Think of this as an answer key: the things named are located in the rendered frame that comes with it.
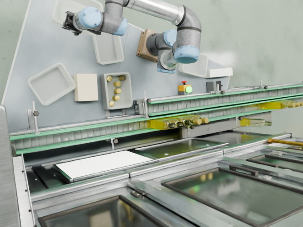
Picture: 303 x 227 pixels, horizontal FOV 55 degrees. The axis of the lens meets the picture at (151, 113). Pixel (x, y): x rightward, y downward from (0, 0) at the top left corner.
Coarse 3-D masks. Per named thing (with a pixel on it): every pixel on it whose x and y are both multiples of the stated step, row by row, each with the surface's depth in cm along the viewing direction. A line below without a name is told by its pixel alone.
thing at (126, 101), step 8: (112, 80) 187; (128, 80) 186; (112, 88) 187; (120, 88) 190; (128, 88) 187; (112, 96) 187; (120, 96) 190; (128, 96) 188; (120, 104) 190; (128, 104) 188
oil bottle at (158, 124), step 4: (148, 120) 186; (152, 120) 182; (156, 120) 178; (160, 120) 175; (164, 120) 173; (168, 120) 173; (148, 124) 186; (152, 124) 182; (156, 124) 178; (160, 124) 174; (164, 124) 171; (156, 128) 178; (160, 128) 175; (164, 128) 171; (168, 128) 171
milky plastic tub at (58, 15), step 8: (56, 0) 133; (64, 0) 142; (72, 0) 144; (80, 0) 143; (88, 0) 142; (56, 8) 133; (64, 8) 142; (72, 8) 144; (80, 8) 146; (96, 8) 147; (56, 16) 140; (64, 16) 142; (88, 32) 141
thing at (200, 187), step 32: (64, 160) 171; (192, 160) 143; (224, 160) 141; (256, 160) 136; (288, 160) 138; (32, 192) 110; (64, 192) 112; (96, 192) 114; (128, 192) 113; (160, 192) 105; (192, 192) 108; (224, 192) 105; (256, 192) 103; (288, 192) 100; (64, 224) 90; (96, 224) 89; (128, 224) 87; (160, 224) 84; (192, 224) 83; (224, 224) 78; (256, 224) 79; (288, 224) 78
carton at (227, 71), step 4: (220, 68) 228; (224, 68) 230; (228, 68) 232; (208, 72) 224; (212, 72) 224; (216, 72) 226; (220, 72) 228; (224, 72) 230; (228, 72) 232; (232, 72) 234; (208, 76) 224; (212, 76) 224; (216, 76) 226; (220, 76) 228
